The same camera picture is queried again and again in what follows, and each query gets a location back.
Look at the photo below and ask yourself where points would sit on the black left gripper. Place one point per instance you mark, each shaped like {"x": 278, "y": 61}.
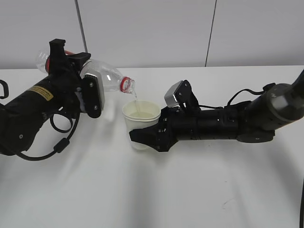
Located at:
{"x": 65, "y": 74}

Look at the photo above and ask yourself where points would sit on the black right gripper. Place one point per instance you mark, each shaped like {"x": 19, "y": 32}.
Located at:
{"x": 160, "y": 137}

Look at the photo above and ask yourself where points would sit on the white paper cup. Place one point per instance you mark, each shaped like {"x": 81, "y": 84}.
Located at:
{"x": 137, "y": 122}
{"x": 141, "y": 110}

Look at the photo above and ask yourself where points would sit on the clear plastic water bottle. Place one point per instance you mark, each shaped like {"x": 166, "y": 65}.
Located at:
{"x": 112, "y": 78}

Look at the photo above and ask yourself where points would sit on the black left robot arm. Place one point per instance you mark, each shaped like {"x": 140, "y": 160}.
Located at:
{"x": 57, "y": 93}

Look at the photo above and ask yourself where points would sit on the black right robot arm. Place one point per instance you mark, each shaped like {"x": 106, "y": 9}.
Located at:
{"x": 255, "y": 121}

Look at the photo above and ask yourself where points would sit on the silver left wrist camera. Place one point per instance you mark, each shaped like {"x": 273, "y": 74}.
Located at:
{"x": 93, "y": 94}

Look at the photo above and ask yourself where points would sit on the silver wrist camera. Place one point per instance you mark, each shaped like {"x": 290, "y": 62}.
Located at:
{"x": 93, "y": 94}
{"x": 181, "y": 94}

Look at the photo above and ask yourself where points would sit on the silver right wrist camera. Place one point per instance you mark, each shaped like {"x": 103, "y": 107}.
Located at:
{"x": 181, "y": 94}

